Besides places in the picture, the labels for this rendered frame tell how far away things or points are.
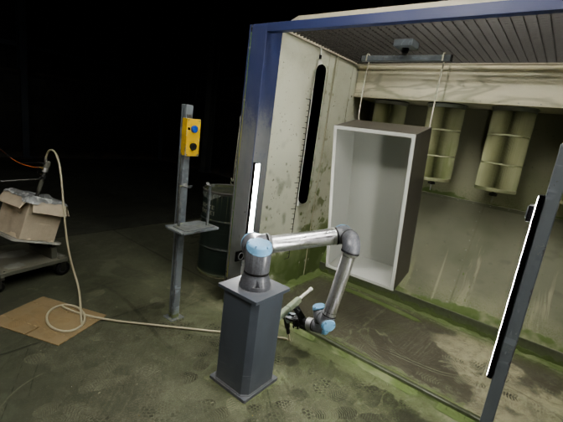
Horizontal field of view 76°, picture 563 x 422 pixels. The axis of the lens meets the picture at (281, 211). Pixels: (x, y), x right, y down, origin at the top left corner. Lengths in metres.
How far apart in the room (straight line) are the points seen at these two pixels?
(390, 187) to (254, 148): 1.14
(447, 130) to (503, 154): 0.52
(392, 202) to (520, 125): 1.24
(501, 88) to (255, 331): 2.75
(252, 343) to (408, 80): 2.79
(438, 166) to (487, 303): 1.29
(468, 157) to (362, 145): 1.34
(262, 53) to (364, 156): 1.13
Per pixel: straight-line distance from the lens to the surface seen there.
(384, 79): 3.94
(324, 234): 2.34
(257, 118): 2.86
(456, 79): 3.72
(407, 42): 2.96
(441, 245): 3.90
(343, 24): 2.56
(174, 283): 2.96
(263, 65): 2.89
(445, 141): 3.75
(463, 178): 4.07
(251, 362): 2.25
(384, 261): 3.31
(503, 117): 3.64
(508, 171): 3.62
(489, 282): 3.76
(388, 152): 2.99
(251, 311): 2.08
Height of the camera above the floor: 1.56
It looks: 13 degrees down
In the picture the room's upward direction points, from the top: 7 degrees clockwise
